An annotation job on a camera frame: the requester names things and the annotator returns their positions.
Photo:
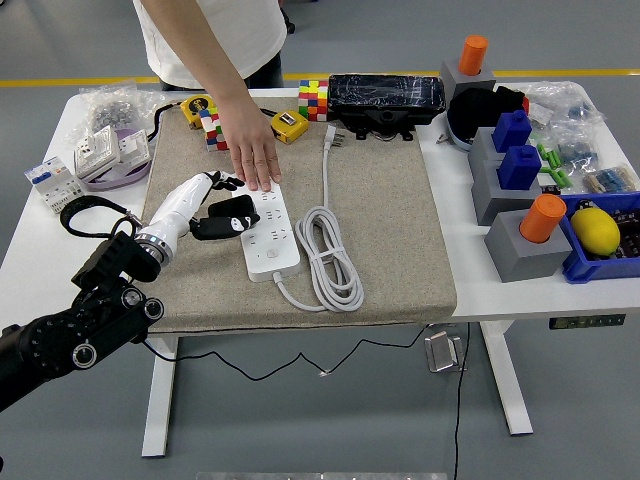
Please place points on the colourful puzzle cube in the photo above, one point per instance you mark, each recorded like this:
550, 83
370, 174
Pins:
212, 136

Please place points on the black plug adapter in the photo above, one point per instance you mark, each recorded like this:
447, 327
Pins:
235, 205

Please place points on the tall colourful cube tower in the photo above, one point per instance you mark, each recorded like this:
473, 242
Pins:
313, 100

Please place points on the clear bag of metal nuts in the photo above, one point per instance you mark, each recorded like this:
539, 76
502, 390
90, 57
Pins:
112, 112

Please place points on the white table leg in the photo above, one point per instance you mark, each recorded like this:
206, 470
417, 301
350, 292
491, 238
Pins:
505, 380
160, 400

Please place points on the black cracked case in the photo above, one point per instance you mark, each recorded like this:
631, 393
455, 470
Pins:
385, 92

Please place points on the small clear bag blue parts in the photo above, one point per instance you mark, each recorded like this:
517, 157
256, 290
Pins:
575, 150

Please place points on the black office chair base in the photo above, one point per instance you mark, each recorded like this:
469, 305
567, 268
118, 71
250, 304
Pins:
290, 26

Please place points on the grey block with round hole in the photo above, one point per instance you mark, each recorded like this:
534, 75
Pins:
452, 75
525, 260

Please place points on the large clear bag blue parts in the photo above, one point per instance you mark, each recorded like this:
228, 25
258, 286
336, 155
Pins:
580, 107

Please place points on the clear bag of resistors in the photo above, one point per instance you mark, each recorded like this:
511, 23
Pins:
610, 179

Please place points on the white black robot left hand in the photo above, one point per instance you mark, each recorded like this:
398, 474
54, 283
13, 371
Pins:
180, 205

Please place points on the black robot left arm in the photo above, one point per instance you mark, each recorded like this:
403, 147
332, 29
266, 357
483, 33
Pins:
60, 340

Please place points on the white circuit breaker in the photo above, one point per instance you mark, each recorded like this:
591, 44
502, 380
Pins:
50, 180

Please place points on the white socket box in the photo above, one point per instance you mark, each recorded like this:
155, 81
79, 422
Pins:
132, 147

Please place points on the blue plastic bin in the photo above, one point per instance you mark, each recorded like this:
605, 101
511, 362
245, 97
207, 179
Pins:
595, 270

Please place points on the white blue round base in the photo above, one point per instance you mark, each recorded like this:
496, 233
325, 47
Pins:
457, 141

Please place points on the metal block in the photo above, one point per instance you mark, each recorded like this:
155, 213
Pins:
442, 352

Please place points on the table control panel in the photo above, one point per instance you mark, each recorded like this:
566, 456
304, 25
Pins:
587, 322

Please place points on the grey block with square hole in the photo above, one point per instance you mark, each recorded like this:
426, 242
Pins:
500, 200
482, 147

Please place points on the person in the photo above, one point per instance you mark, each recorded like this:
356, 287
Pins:
250, 35

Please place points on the green plastic connector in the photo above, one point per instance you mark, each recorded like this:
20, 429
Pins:
550, 157
557, 177

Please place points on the person's right forearm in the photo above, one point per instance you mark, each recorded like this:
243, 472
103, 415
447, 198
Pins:
210, 52

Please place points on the grey-brown mat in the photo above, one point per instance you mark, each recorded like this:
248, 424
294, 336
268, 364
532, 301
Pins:
390, 225

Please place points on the white wall switch panel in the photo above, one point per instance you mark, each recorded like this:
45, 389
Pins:
97, 152

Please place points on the dark circuit board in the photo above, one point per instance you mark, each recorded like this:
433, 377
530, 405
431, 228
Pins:
631, 235

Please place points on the person's right hand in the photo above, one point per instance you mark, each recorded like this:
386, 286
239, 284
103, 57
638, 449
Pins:
252, 145

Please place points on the white power strip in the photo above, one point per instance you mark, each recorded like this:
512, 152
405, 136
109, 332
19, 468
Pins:
272, 260

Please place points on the blue square peg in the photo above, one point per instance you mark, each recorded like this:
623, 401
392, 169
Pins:
520, 169
512, 131

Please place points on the black cap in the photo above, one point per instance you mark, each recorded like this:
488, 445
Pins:
475, 110

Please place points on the yellow lemon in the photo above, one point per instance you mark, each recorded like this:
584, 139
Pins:
595, 232

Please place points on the orange cylinder peg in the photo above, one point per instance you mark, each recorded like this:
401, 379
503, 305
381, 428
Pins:
473, 55
542, 217

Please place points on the purple tape roll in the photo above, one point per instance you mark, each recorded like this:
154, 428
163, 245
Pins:
120, 181

